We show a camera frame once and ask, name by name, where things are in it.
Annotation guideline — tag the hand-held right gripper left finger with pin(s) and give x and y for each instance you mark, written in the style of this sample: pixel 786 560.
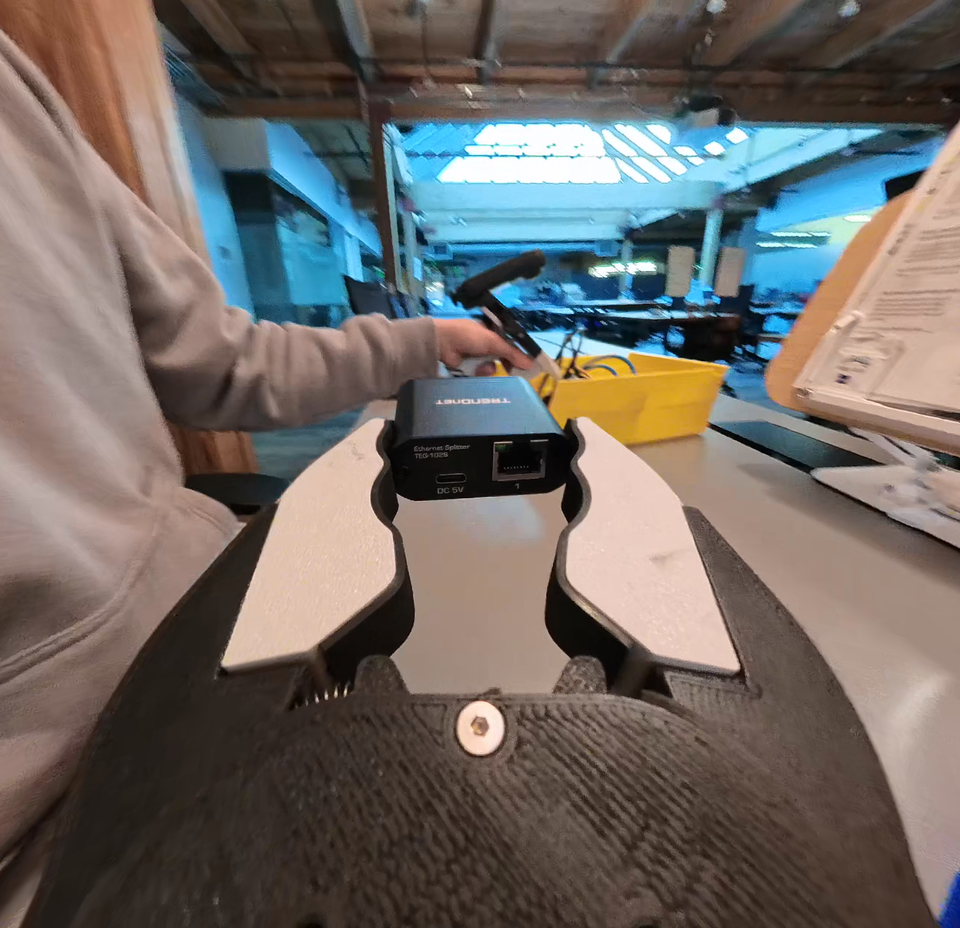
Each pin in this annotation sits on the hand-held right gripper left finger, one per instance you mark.
pixel 315 560

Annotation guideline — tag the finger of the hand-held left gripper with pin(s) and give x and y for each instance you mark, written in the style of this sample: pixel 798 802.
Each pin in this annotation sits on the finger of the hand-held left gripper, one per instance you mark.
pixel 534 350

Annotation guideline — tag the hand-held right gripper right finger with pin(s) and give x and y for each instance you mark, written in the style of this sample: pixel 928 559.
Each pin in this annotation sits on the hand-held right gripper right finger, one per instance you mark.
pixel 645 568

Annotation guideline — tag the black ethernet splitter box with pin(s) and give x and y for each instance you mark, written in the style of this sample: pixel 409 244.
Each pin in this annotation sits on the black ethernet splitter box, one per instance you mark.
pixel 465 418

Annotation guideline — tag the person's left forearm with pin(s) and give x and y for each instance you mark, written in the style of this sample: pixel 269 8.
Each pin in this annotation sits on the person's left forearm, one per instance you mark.
pixel 300 373

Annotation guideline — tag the grey desk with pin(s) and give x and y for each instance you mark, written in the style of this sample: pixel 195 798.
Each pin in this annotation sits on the grey desk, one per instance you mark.
pixel 825 605

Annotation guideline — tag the black desk pad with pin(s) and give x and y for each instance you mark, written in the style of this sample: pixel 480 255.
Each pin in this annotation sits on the black desk pad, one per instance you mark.
pixel 787 442

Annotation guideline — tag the person's left hand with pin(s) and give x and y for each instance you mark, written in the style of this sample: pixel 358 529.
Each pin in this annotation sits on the person's left hand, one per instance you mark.
pixel 469 341

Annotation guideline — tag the background work tables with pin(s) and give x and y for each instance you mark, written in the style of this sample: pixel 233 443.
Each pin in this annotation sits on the background work tables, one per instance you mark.
pixel 645 320

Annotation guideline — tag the yellow plastic bin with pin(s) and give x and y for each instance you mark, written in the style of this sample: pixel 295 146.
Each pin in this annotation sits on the yellow plastic bin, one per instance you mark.
pixel 637 410

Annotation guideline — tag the person's grey hoodie torso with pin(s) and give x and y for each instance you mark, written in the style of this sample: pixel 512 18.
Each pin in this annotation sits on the person's grey hoodie torso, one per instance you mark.
pixel 67 493

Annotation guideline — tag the white document stand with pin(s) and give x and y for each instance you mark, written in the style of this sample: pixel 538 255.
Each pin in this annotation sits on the white document stand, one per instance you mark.
pixel 892 485

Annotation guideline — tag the brown document board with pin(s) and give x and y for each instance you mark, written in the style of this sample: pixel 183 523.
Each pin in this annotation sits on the brown document board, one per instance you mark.
pixel 817 328

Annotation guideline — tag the white printed papers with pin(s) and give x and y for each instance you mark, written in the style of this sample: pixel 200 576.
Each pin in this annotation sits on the white printed papers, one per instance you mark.
pixel 900 305

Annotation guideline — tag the blue plastic bin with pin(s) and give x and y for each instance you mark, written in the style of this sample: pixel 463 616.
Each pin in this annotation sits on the blue plastic bin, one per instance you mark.
pixel 951 902

